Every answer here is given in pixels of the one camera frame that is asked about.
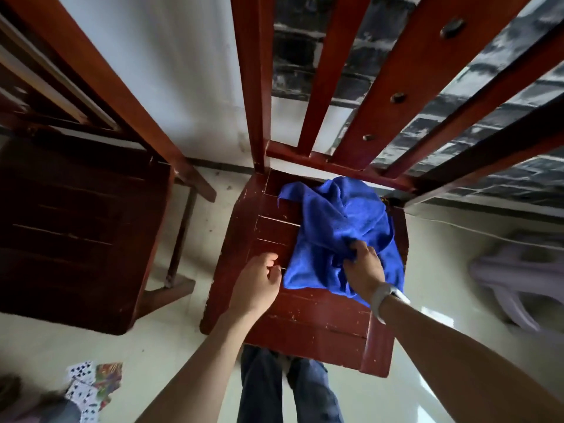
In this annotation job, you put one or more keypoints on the person's left hand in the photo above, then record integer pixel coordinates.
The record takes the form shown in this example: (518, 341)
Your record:
(251, 288)

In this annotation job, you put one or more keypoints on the person's right hand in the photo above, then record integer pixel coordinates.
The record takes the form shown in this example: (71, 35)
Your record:
(365, 273)

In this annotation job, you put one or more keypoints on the person's left thumb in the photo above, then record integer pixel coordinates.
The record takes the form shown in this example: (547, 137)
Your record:
(275, 276)

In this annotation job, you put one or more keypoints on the person's right thumb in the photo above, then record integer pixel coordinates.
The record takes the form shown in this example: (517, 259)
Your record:
(349, 266)

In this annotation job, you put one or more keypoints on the blue microfibre cloth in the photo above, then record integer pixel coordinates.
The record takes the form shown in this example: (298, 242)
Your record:
(335, 220)

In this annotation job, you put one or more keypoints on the person's right forearm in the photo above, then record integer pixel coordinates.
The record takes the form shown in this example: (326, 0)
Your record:
(462, 370)

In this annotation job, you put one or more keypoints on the person's left forearm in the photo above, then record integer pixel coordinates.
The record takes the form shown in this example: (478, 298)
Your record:
(202, 374)

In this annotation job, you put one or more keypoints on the white wristwatch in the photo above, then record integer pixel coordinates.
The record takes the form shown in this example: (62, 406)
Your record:
(381, 296)

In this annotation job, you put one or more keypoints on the red wooden slatted chair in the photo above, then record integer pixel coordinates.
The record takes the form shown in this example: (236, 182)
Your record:
(308, 321)

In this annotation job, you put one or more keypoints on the person's blue jeans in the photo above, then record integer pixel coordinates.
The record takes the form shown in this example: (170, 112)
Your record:
(264, 387)

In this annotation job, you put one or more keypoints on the white plastic stool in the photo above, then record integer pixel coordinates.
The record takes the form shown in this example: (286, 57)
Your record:
(515, 273)

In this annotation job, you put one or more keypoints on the dark red wooden chair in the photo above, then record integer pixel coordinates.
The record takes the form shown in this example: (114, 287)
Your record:
(66, 242)

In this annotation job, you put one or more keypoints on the scattered playing cards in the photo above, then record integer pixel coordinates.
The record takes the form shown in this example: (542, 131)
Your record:
(81, 392)

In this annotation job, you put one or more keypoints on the dark grey object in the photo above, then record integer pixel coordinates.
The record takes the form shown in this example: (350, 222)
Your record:
(53, 411)

